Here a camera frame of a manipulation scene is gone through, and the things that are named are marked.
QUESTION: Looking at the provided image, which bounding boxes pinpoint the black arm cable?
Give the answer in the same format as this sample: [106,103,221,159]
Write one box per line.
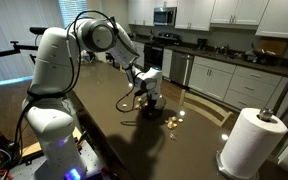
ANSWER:
[13,9,122,159]

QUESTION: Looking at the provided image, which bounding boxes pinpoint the black kitchen stove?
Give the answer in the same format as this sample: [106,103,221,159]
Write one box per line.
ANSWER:
[143,32,182,79]

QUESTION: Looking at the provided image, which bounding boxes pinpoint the black stereo camera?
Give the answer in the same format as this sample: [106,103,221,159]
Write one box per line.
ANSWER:
[29,27,48,36]

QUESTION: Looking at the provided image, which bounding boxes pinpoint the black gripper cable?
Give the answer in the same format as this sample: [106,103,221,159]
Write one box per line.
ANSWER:
[115,84,149,114]

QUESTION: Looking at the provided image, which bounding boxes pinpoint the white vertical blinds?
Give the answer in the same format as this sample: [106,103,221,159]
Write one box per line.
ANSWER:
[0,0,64,83]

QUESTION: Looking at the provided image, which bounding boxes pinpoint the stainless steel dishwasher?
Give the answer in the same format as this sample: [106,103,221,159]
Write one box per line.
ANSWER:
[169,50,195,88]

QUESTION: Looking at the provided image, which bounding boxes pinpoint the wooden cutting board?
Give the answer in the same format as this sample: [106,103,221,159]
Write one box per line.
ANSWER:
[257,37,288,58]

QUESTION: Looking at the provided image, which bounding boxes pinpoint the dish rack with pots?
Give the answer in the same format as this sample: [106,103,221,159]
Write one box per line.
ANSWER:
[244,48,279,66]

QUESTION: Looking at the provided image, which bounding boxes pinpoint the dark kitchen countertop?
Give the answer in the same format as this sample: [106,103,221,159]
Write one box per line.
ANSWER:
[165,44,288,80]

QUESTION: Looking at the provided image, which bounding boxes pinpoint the white lower cabinet run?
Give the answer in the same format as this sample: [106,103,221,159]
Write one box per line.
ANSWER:
[187,55,288,113]

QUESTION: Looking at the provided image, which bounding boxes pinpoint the kitchen faucet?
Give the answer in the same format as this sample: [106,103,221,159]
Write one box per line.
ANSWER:
[221,43,232,56]

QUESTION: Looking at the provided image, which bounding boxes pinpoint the white paper towel roll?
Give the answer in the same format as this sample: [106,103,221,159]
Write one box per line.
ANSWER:
[219,107,288,179]

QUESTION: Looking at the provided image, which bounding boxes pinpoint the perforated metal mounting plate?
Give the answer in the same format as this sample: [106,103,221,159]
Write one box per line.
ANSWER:
[10,141,118,180]

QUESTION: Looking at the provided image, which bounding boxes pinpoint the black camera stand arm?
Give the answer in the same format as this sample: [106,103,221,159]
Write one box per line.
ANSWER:
[0,39,40,60]

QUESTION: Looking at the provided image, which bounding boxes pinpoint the white upper cabinet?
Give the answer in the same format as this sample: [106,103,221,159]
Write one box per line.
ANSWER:
[127,0,157,27]
[174,0,216,32]
[210,0,270,26]
[255,0,288,40]

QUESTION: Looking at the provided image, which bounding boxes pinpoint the wooden dining chair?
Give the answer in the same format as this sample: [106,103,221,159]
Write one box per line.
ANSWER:
[178,89,234,128]

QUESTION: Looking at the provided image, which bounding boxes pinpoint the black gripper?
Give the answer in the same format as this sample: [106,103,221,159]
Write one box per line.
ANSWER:
[146,95,161,116]

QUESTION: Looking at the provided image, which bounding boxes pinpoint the black coffee maker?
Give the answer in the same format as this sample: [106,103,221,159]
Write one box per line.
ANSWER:
[196,38,208,52]

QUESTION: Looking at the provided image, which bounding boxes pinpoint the stainless steel microwave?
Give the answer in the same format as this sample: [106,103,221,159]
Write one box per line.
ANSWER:
[153,6,178,27]

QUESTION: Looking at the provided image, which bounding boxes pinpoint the narrow white cabinet door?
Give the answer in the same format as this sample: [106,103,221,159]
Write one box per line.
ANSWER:
[161,48,174,80]

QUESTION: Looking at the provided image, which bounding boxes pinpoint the metal paper towel holder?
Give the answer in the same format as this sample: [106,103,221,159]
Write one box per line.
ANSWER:
[216,108,274,180]

